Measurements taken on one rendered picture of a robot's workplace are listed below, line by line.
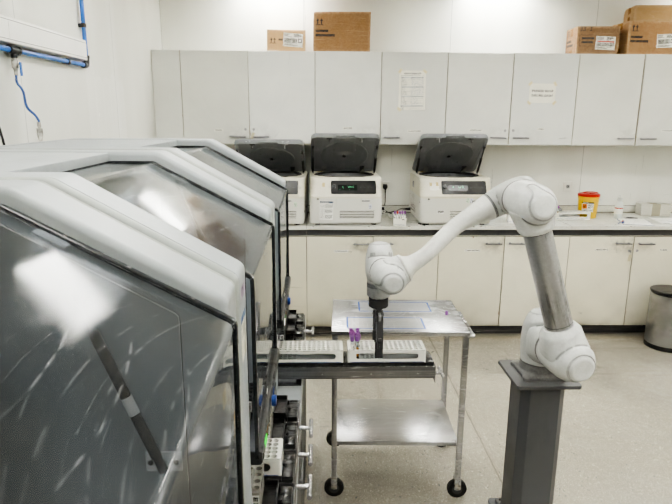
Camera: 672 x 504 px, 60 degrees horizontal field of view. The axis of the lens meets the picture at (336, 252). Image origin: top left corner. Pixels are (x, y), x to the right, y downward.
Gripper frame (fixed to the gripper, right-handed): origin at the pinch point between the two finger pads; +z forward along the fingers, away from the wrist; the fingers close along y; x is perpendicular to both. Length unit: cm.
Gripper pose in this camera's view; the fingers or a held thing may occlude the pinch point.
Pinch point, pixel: (377, 346)
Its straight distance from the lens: 229.4
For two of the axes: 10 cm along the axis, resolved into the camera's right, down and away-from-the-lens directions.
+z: -0.1, 9.7, 2.3
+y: -0.3, -2.3, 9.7
